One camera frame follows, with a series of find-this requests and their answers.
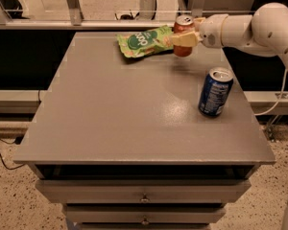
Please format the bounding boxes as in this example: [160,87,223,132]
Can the top drawer metal knob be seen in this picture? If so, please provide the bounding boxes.
[140,194,150,203]

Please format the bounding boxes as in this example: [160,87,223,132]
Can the green rice chip bag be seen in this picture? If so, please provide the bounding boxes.
[116,25,173,58]

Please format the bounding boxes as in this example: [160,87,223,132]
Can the red Coca-Cola can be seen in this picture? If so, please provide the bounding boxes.
[174,14,195,57]

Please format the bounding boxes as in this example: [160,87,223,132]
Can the blue Pepsi can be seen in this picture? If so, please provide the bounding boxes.
[198,67,233,117]

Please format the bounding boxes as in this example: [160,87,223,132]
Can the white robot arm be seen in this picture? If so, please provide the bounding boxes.
[172,3,288,230]

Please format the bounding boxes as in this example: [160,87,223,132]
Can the lower drawer metal knob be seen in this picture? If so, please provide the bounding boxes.
[141,218,150,225]

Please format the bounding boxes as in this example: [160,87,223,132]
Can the metal window rail frame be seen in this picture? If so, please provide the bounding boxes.
[0,0,273,31]

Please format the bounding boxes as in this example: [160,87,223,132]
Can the grey drawer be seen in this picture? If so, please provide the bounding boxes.
[36,180,251,204]
[64,204,226,224]

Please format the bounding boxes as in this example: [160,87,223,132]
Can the grey drawer cabinet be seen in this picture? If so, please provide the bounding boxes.
[14,33,275,230]

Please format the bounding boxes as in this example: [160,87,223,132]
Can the top grey drawer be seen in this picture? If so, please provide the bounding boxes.
[36,180,251,204]

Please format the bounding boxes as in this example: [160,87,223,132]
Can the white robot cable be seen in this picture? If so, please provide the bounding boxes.
[253,68,288,117]

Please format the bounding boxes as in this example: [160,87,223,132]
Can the black floor cable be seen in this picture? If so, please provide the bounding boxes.
[0,118,27,172]

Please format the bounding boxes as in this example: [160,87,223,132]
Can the lower grey drawer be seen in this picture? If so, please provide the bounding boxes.
[64,204,226,224]

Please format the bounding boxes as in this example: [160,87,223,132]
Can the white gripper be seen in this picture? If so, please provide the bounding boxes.
[171,14,228,48]

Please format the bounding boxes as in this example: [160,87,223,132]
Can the drawer metal knob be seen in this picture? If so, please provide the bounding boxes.
[141,218,150,225]
[140,194,150,203]

